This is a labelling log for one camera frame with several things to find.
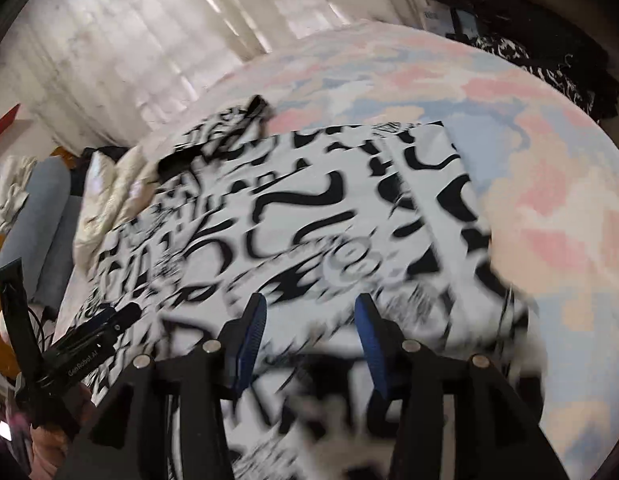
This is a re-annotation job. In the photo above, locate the black white graffiti print garment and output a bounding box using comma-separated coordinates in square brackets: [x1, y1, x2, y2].
[78, 122, 544, 479]

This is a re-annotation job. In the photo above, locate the person left hand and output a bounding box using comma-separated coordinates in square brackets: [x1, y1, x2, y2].
[29, 384, 95, 479]

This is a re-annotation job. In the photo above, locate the blue rolled blanket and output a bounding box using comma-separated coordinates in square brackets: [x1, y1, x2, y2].
[0, 157, 82, 311]

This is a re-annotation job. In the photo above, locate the cream shiny puffer jacket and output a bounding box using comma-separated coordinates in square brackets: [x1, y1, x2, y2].
[73, 145, 157, 275]

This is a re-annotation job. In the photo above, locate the white folded cloth on blanket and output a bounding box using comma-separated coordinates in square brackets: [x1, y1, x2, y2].
[0, 155, 37, 233]

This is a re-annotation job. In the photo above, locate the pastel cat print bedsheet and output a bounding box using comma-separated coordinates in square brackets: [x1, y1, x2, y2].
[145, 23, 619, 479]

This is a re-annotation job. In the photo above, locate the black white patterned chair cloth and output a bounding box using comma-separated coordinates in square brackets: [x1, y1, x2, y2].
[445, 34, 619, 122]

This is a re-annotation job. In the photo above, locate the white floral curtain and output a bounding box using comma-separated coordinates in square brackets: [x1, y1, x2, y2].
[6, 0, 425, 151]

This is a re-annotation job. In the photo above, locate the red wall shelf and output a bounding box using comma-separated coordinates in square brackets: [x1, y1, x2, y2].
[0, 103, 20, 136]

